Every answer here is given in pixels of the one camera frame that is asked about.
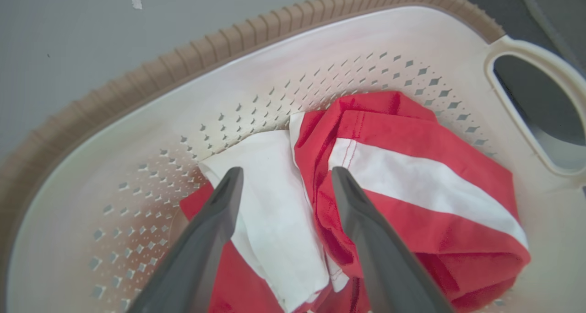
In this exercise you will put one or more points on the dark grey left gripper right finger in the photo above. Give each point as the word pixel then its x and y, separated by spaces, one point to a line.
pixel 380 258

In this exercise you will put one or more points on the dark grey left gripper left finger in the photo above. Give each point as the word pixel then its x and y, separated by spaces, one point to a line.
pixel 197 258

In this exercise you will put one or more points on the red white garment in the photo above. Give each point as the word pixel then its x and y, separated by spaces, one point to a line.
pixel 270 189

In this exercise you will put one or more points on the red white jersey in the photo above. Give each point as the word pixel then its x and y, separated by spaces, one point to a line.
pixel 412 134

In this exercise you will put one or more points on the cream laundry basket brown rim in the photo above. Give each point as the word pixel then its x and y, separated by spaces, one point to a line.
pixel 137 134

